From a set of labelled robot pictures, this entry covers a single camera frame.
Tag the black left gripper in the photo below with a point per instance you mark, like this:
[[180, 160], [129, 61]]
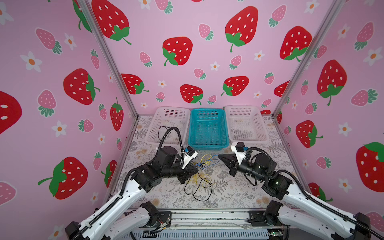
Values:
[[186, 174]]

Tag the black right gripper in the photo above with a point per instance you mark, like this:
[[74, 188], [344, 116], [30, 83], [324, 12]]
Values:
[[229, 160]]

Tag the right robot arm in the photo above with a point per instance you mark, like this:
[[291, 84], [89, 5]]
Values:
[[320, 218]]

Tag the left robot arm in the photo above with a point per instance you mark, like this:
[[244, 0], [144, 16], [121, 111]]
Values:
[[109, 223]]

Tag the teal plastic basket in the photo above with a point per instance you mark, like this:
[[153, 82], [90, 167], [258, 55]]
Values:
[[208, 130]]

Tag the right white plastic basket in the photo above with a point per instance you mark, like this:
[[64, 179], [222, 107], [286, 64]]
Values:
[[245, 124]]

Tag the white plastic basket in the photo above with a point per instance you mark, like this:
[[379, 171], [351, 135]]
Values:
[[165, 118], [245, 124]]

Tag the left white plastic basket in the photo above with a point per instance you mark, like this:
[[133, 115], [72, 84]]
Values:
[[165, 118]]

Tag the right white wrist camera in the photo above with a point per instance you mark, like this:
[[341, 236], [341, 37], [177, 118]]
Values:
[[239, 149]]

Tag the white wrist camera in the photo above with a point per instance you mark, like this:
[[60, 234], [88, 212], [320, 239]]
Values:
[[188, 155], [239, 149]]

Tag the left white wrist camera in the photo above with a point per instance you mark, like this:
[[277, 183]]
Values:
[[188, 155]]

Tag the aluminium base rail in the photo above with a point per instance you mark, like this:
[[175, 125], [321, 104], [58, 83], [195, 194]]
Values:
[[240, 224]]

